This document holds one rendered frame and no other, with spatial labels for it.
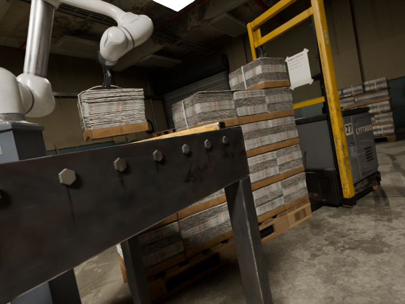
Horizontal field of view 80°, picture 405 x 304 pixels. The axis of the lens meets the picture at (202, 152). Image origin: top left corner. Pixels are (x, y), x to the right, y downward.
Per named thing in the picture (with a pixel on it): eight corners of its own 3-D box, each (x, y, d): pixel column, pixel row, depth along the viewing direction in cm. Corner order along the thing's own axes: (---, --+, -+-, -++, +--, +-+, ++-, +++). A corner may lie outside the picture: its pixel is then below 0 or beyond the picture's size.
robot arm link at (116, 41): (109, 66, 113) (130, 53, 119) (116, 50, 100) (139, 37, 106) (93, 47, 111) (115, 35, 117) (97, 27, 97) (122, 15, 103)
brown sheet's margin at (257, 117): (209, 131, 194) (208, 125, 194) (236, 126, 209) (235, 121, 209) (240, 123, 162) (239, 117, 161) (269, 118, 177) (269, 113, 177)
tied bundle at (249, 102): (209, 132, 194) (203, 103, 193) (236, 126, 209) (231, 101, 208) (240, 125, 162) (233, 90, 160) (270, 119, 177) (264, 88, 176)
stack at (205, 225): (122, 281, 153) (93, 152, 148) (254, 219, 214) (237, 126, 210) (141, 312, 120) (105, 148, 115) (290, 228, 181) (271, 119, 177)
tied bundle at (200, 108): (175, 138, 178) (169, 107, 176) (208, 132, 194) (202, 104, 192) (204, 131, 146) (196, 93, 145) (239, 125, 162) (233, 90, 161)
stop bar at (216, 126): (126, 150, 88) (125, 145, 88) (226, 128, 62) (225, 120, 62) (119, 151, 86) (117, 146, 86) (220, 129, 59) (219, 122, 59)
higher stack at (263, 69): (254, 219, 214) (226, 74, 207) (276, 209, 229) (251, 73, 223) (290, 228, 181) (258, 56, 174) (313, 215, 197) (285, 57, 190)
